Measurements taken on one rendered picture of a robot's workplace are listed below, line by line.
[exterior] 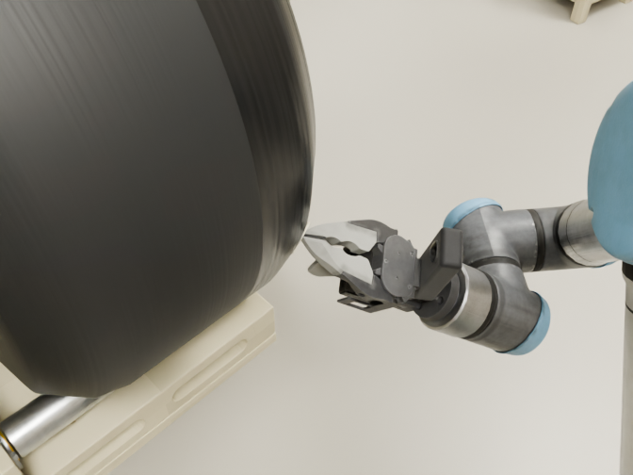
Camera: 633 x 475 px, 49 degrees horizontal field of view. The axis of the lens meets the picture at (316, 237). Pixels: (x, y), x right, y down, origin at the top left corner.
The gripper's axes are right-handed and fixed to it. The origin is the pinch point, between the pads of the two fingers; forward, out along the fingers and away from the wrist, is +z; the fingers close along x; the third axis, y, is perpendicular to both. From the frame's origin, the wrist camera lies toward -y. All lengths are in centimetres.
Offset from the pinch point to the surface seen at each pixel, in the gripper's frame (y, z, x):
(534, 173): 78, -133, 89
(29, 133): -17.4, 32.2, -8.8
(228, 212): -13.0, 16.6, -7.0
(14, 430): 22.2, 19.8, -22.7
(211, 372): 23.5, -2.0, -11.8
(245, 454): 96, -50, -14
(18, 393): 38.4, 17.0, -17.2
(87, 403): 21.2, 13.3, -18.8
